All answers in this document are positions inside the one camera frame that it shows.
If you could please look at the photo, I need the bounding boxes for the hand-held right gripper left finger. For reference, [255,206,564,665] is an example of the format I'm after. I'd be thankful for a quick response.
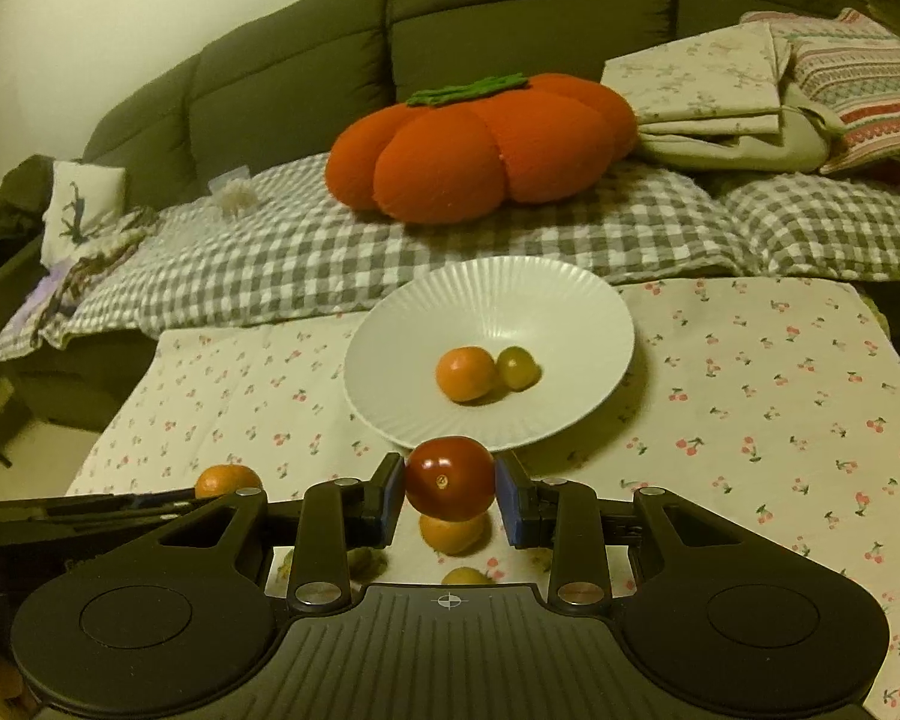
[150,453,407,610]

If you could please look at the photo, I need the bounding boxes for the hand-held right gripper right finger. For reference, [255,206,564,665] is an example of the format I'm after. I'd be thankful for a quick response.
[494,454,760,608]

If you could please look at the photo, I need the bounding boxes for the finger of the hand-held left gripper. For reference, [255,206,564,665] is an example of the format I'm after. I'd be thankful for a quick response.
[0,490,233,533]

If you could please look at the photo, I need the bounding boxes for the orange tangerine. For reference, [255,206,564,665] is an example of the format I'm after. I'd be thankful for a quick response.
[418,511,490,556]
[194,464,263,500]
[436,346,498,403]

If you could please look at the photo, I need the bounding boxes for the red tomato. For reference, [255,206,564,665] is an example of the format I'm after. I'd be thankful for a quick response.
[405,436,496,522]

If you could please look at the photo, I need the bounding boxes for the white ribbed plate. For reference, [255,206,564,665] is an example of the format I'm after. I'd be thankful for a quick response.
[343,256,636,449]

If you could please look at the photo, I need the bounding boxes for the crumpled floral cloth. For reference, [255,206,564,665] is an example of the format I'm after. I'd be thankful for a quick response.
[36,208,160,331]

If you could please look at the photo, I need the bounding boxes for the grey checkered blanket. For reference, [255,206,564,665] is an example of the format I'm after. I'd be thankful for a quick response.
[0,154,900,361]

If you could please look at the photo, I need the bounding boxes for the cherry print tablecloth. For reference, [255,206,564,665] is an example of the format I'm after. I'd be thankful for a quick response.
[66,276,900,720]

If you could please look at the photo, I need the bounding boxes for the white embroidered pillow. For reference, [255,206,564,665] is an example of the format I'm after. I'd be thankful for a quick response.
[40,160,127,265]

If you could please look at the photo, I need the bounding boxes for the dark cloth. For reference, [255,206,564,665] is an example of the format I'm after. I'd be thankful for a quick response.
[0,155,61,242]

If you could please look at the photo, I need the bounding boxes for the orange pumpkin cushion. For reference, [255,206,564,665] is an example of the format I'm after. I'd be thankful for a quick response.
[325,73,640,224]

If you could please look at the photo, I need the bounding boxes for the folded beige cloth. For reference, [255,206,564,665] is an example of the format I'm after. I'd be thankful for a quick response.
[636,82,848,173]

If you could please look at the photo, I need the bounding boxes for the dark green sofa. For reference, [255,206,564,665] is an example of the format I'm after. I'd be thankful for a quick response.
[0,0,900,436]

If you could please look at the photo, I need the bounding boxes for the folded floral cloth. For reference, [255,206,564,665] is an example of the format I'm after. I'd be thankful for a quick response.
[600,21,794,138]

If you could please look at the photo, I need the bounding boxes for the striped patterned pillow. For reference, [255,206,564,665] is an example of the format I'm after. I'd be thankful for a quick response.
[742,9,900,176]

